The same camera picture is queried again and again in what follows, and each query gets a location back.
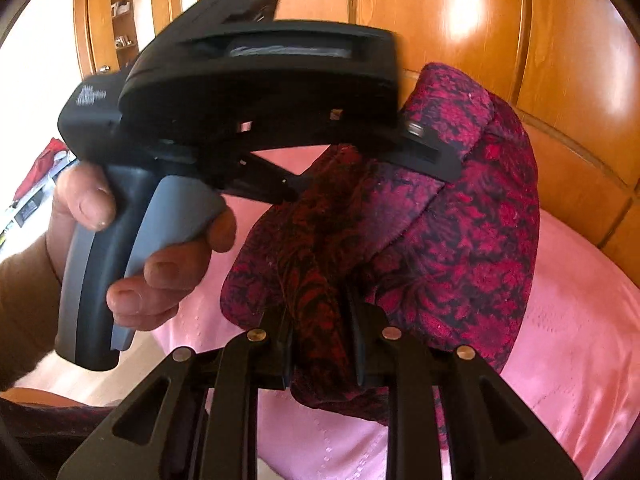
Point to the pink bedsheet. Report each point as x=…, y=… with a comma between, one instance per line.
x=575, y=335

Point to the red cloth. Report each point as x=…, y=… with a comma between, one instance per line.
x=42, y=165

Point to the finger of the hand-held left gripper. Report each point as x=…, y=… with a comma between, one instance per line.
x=425, y=152
x=265, y=182

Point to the person's left hand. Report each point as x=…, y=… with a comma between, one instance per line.
x=165, y=275

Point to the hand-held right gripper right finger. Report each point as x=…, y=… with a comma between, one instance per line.
x=356, y=355

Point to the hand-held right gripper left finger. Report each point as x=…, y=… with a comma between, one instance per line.
x=288, y=360

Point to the red floral garment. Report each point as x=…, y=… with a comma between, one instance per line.
x=450, y=235

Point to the dark cloth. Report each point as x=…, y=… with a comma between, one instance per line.
x=50, y=430

